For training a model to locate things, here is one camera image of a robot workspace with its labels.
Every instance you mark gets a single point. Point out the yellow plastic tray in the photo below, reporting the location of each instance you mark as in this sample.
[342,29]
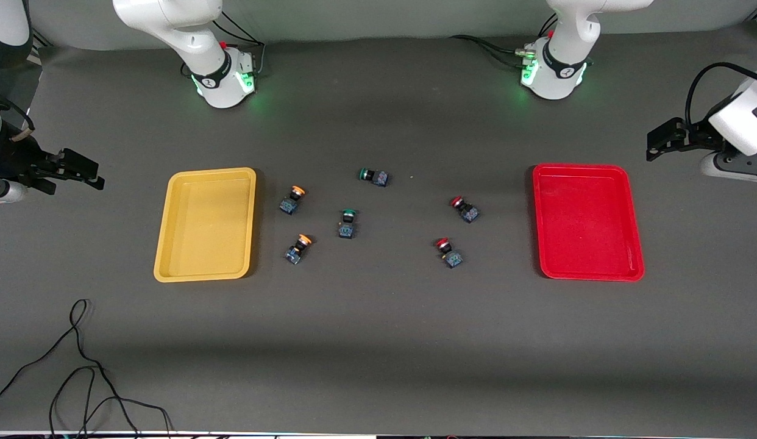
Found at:
[202,231]

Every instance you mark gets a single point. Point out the green push button switch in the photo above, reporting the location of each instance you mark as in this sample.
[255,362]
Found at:
[347,227]
[375,177]

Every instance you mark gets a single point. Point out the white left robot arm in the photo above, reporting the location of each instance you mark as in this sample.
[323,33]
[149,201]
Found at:
[567,36]

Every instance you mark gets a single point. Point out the yellow push button switch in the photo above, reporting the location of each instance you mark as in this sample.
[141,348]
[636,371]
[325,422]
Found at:
[291,203]
[296,251]

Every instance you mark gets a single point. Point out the grey metal frame strut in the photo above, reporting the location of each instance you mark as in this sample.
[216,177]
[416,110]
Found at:
[40,41]

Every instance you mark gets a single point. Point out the red push button switch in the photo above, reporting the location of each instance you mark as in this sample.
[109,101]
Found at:
[467,211]
[451,256]

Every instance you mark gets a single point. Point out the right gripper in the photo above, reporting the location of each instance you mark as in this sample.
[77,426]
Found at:
[20,158]

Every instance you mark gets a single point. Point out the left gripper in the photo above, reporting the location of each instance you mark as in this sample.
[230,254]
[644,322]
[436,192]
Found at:
[697,138]

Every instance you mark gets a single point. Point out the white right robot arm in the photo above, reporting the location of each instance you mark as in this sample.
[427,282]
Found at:
[171,18]

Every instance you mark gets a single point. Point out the red plastic tray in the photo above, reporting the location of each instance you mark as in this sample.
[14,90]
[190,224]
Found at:
[586,225]

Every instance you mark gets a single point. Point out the dark grey table mat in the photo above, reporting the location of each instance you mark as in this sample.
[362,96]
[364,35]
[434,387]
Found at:
[378,335]

